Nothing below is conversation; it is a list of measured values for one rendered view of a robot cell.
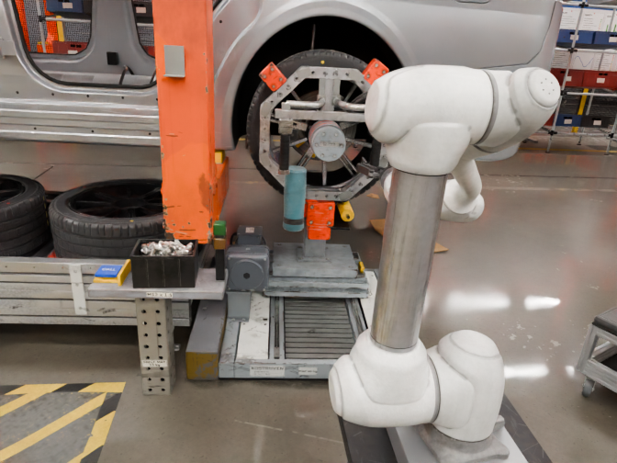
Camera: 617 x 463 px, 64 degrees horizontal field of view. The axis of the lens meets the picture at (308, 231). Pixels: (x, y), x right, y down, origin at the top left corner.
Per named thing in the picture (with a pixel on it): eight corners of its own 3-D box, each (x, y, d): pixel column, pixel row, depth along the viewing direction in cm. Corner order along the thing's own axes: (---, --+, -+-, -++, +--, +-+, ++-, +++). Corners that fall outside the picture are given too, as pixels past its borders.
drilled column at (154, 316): (176, 377, 187) (171, 279, 172) (171, 395, 178) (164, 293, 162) (149, 377, 187) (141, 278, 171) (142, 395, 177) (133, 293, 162)
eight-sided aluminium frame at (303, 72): (380, 197, 219) (396, 70, 199) (384, 203, 213) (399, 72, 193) (258, 193, 215) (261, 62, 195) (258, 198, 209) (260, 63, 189)
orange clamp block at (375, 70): (372, 86, 202) (386, 69, 199) (375, 89, 195) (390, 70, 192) (359, 75, 200) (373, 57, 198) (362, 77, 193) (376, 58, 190)
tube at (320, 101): (325, 105, 197) (327, 77, 193) (330, 112, 179) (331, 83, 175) (281, 103, 195) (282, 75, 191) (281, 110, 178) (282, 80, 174)
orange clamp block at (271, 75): (286, 78, 199) (271, 61, 196) (286, 80, 192) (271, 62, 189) (274, 90, 200) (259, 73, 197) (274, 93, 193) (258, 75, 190)
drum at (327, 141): (339, 152, 210) (342, 118, 205) (345, 163, 191) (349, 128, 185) (307, 150, 209) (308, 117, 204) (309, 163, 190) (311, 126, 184)
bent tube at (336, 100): (374, 107, 198) (376, 80, 194) (383, 115, 180) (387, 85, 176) (330, 106, 197) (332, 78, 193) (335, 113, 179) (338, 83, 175)
